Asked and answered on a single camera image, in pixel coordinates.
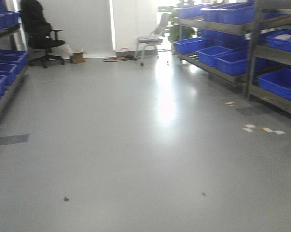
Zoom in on metal shelf rack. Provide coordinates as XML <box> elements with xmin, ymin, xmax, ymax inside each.
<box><xmin>175</xmin><ymin>0</ymin><xmax>253</xmax><ymax>85</ymax></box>
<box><xmin>0</xmin><ymin>0</ymin><xmax>28</xmax><ymax>116</ymax></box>

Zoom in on green potted plant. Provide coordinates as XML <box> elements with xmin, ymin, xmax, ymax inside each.
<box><xmin>157</xmin><ymin>0</ymin><xmax>195</xmax><ymax>46</ymax></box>

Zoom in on blue bin near rack lower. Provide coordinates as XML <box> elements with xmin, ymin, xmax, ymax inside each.
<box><xmin>258</xmin><ymin>69</ymin><xmax>291</xmax><ymax>101</ymax></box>

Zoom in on small cardboard box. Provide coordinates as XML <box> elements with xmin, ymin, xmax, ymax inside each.
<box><xmin>69</xmin><ymin>51</ymin><xmax>85</xmax><ymax>64</ymax></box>

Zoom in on blue bin near rack upper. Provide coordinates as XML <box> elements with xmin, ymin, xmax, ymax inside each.
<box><xmin>266</xmin><ymin>29</ymin><xmax>291</xmax><ymax>52</ymax></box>

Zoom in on left metal shelf rack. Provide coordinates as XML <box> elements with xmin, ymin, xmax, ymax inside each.
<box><xmin>0</xmin><ymin>0</ymin><xmax>28</xmax><ymax>116</ymax></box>

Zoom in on blue bin top far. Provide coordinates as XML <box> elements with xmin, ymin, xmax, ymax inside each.
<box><xmin>175</xmin><ymin>3</ymin><xmax>212</xmax><ymax>19</ymax></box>

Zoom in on blue bin left shelf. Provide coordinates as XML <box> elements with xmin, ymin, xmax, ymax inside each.
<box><xmin>0</xmin><ymin>49</ymin><xmax>28</xmax><ymax>99</ymax></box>

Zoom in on near right metal rack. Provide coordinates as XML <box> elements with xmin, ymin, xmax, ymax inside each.
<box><xmin>244</xmin><ymin>0</ymin><xmax>291</xmax><ymax>114</ymax></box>

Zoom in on blue bin rack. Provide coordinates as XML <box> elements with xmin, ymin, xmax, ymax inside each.
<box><xmin>258</xmin><ymin>69</ymin><xmax>291</xmax><ymax>101</ymax></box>
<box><xmin>266</xmin><ymin>29</ymin><xmax>291</xmax><ymax>52</ymax></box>

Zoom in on black office chair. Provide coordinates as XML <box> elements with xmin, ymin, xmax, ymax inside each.
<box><xmin>20</xmin><ymin>0</ymin><xmax>65</xmax><ymax>68</ymax></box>

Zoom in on blue bin top shelf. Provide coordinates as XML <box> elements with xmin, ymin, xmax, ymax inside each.
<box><xmin>201</xmin><ymin>3</ymin><xmax>254</xmax><ymax>25</ymax></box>

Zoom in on blue bin lower far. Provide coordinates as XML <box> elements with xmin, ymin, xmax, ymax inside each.
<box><xmin>173</xmin><ymin>37</ymin><xmax>208</xmax><ymax>54</ymax></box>

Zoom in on blue bin shelf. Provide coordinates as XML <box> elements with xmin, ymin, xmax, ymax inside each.
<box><xmin>0</xmin><ymin>49</ymin><xmax>28</xmax><ymax>99</ymax></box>
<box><xmin>201</xmin><ymin>3</ymin><xmax>254</xmax><ymax>25</ymax></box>

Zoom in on grey metal chair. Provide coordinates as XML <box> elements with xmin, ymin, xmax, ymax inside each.
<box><xmin>134</xmin><ymin>12</ymin><xmax>170</xmax><ymax>66</ymax></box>

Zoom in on right metal shelf rack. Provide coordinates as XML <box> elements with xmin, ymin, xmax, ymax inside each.
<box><xmin>175</xmin><ymin>0</ymin><xmax>253</xmax><ymax>85</ymax></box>

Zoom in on orange cable on floor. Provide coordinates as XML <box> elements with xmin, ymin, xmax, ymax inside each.
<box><xmin>102</xmin><ymin>47</ymin><xmax>136</xmax><ymax>62</ymax></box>

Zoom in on blue bin lower middle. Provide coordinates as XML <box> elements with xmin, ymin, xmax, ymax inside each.
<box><xmin>197</xmin><ymin>46</ymin><xmax>233</xmax><ymax>67</ymax></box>

